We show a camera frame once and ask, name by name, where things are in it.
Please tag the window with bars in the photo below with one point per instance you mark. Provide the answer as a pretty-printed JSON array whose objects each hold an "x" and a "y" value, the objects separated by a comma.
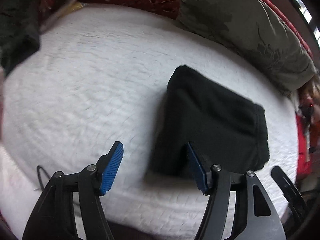
[{"x": 309, "y": 19}]

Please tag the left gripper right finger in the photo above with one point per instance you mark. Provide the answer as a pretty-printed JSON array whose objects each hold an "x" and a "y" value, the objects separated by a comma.
[{"x": 200, "y": 168}]

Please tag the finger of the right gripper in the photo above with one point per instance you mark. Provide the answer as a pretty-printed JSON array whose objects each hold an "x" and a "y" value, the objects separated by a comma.
[{"x": 296, "y": 203}]

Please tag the black pants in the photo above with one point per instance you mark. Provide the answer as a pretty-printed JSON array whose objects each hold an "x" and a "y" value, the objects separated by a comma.
[{"x": 221, "y": 125}]

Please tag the doll with brown hair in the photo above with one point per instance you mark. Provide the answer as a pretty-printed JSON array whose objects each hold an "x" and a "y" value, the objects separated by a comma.
[{"x": 309, "y": 102}]

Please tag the white quilted mattress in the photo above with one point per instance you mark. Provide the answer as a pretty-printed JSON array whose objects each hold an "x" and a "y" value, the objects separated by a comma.
[{"x": 100, "y": 77}]

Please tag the grey floral pillow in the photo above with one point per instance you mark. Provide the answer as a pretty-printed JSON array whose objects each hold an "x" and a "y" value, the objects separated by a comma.
[{"x": 253, "y": 30}]

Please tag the dark green garment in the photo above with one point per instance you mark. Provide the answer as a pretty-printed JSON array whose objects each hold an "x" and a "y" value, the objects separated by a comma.
[{"x": 20, "y": 32}]

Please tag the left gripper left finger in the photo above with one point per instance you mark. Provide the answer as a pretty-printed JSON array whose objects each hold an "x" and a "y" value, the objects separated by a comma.
[{"x": 107, "y": 167}]

